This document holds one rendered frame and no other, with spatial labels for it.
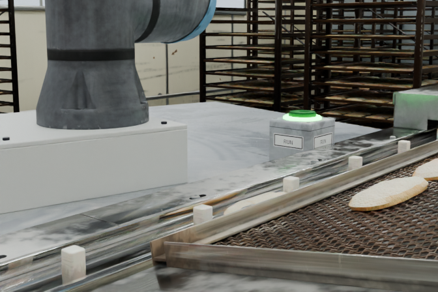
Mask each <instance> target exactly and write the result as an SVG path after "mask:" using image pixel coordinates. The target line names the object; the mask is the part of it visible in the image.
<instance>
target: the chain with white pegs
mask: <svg viewBox="0 0 438 292"><path fill-rule="evenodd" d="M409 149H410V141H405V140H401V141H399V142H398V153H401V152H404V151H407V150H409ZM361 166H362V157H361V156H350V157H349V165H348V171H350V170H352V169H356V168H359V167H361ZM296 189H299V178H298V177H292V176H289V177H285V178H284V184H283V192H287V193H288V192H291V191H293V190H296ZM208 220H212V207H211V206H208V205H204V204H201V205H198V206H195V207H194V225H197V224H200V223H203V222H206V221H208ZM61 264H62V279H63V284H66V283H68V282H71V281H73V280H77V279H78V278H82V277H84V276H86V264H85V249H84V248H82V247H79V246H76V245H73V246H69V247H67V248H63V249H62V250H61Z"/></svg>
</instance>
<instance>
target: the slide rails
mask: <svg viewBox="0 0 438 292"><path fill-rule="evenodd" d="M435 140H437V135H435V136H432V137H429V138H426V139H422V140H420V141H416V142H414V143H410V149H412V148H414V147H416V146H419V145H423V144H426V143H429V142H432V141H435ZM397 153H398V148H396V149H393V150H390V151H387V152H385V153H381V154H378V155H375V156H372V157H369V158H366V159H363V160H362V166H365V165H367V164H370V163H372V162H376V161H378V160H381V159H384V158H387V157H389V156H392V155H395V154H397ZM347 171H348V165H346V166H342V167H340V168H336V169H333V170H330V171H328V172H325V173H322V174H319V175H316V176H313V177H310V178H307V179H304V180H301V181H299V188H302V187H304V186H308V185H310V184H313V183H316V182H319V181H322V180H325V179H327V178H330V177H333V176H336V175H339V174H341V173H345V172H347ZM269 192H283V187H280V188H277V189H274V190H271V191H269ZM233 204H235V203H232V204H230V205H226V206H224V207H220V208H218V209H215V210H213V211H212V219H214V218H217V217H219V216H223V215H224V211H225V210H226V209H227V208H228V207H230V206H232V205H233ZM193 225H194V217H191V218H188V219H185V220H182V221H180V222H176V223H174V224H170V225H168V226H164V227H161V228H159V229H155V230H153V231H150V232H147V233H144V234H141V235H138V236H135V237H132V238H129V239H126V240H123V241H120V242H116V243H114V244H111V245H108V246H105V247H103V248H99V249H97V250H93V251H91V252H87V253H85V264H86V270H87V269H91V268H93V267H96V266H99V265H101V264H104V263H107V262H109V261H113V260H115V259H118V258H120V257H123V256H127V255H129V254H132V253H134V252H137V251H140V250H143V249H145V248H148V247H150V241H152V240H155V239H158V238H160V237H163V236H166V235H169V234H171V233H174V232H177V231H180V230H182V229H186V228H188V227H192V226H193ZM60 279H62V264H61V261H60V262H58V263H54V264H52V265H48V266H47V267H43V268H41V269H37V270H34V271H31V272H28V273H25V274H22V275H19V276H16V277H13V278H10V279H8V280H4V281H2V282H0V292H26V291H30V290H32V289H35V288H38V287H41V286H43V285H46V284H49V283H52V282H55V281H57V280H60Z"/></svg>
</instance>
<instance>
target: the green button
mask: <svg viewBox="0 0 438 292"><path fill-rule="evenodd" d="M316 115H317V113H316V112H315V111H312V110H291V111H290V112H289V116H290V117H300V118H308V117H316Z"/></svg>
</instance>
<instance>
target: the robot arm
mask: <svg viewBox="0 0 438 292"><path fill-rule="evenodd" d="M215 9H216V0H45V15H46V45H47V58H48V67H47V71H46V75H45V78H44V82H43V84H42V88H41V92H40V96H39V98H38V103H37V105H36V123H37V125H39V126H42V127H46V128H55V129H64V130H100V129H110V128H124V127H129V126H136V125H140V124H144V123H147V122H148V121H149V105H148V102H147V99H146V97H145V93H144V90H143V87H142V84H141V82H140V79H139V76H138V72H137V70H136V65H135V43H159V42H160V43H163V44H173V43H177V42H180V41H186V40H190V39H193V38H195V37H196V36H198V35H199V34H201V33H202V32H203V31H204V30H205V29H206V28H207V26H208V25H209V24H210V22H211V20H212V17H213V16H214V12H215Z"/></svg>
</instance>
